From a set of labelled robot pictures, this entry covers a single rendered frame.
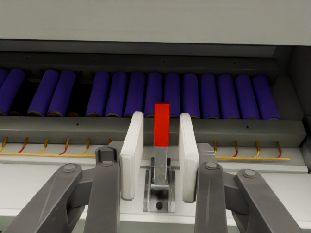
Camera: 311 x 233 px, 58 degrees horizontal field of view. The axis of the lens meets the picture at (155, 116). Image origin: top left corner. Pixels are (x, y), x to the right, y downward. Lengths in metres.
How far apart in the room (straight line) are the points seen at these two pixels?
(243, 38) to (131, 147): 0.09
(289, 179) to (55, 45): 0.29
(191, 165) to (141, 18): 0.08
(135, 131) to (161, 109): 0.04
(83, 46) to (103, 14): 0.19
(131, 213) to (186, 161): 0.11
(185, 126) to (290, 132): 0.13
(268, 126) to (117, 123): 0.14
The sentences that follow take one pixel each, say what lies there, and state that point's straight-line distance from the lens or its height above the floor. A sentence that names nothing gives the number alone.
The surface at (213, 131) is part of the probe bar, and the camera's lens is 0.27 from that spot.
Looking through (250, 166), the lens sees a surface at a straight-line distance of 0.28.
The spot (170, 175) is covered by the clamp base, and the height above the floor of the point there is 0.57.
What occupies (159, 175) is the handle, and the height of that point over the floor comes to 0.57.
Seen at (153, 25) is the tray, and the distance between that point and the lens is 0.16.
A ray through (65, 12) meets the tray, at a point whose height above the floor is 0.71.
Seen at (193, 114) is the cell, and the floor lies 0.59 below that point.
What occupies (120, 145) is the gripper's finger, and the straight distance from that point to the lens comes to 0.18.
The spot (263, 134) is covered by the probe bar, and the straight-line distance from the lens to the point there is 0.28.
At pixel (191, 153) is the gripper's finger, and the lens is 0.16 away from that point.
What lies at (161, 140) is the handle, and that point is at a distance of 0.22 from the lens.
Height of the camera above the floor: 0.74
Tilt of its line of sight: 34 degrees down
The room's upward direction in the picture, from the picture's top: 1 degrees clockwise
